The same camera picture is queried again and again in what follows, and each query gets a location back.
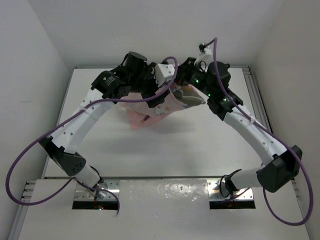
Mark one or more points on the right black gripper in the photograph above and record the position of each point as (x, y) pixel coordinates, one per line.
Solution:
(184, 69)

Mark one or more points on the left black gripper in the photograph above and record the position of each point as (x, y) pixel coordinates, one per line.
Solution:
(150, 72)

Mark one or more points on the pink cartoon pillowcase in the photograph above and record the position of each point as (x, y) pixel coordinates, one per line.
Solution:
(140, 115)

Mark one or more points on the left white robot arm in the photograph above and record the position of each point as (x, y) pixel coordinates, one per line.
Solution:
(62, 144)

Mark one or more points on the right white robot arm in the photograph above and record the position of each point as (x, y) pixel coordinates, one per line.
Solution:
(278, 165)

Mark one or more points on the white front cover board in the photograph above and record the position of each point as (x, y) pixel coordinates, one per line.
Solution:
(151, 210)

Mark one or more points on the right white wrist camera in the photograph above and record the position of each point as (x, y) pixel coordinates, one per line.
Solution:
(206, 54)

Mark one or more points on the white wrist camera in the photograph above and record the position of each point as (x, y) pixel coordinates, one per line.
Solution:
(163, 73)
(206, 54)

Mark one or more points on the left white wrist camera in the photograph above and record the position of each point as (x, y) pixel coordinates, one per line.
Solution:
(163, 73)

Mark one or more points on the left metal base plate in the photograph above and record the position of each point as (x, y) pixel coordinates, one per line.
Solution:
(107, 192)

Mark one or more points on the left aluminium frame rail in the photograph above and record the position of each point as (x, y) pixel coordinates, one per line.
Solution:
(22, 211)

